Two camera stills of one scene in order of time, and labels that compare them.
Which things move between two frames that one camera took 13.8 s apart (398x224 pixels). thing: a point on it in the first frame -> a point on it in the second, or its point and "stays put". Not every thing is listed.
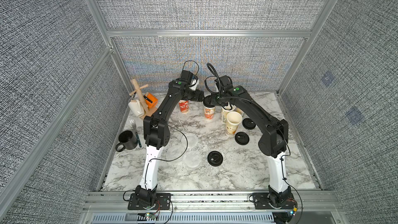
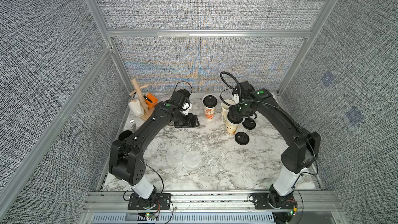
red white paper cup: [209, 113] stays put
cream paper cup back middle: [224, 112] stays put
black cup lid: [207, 101] stays put
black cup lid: [242, 138] stays put
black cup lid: [215, 158] -> [234, 118]
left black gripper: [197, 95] -> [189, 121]
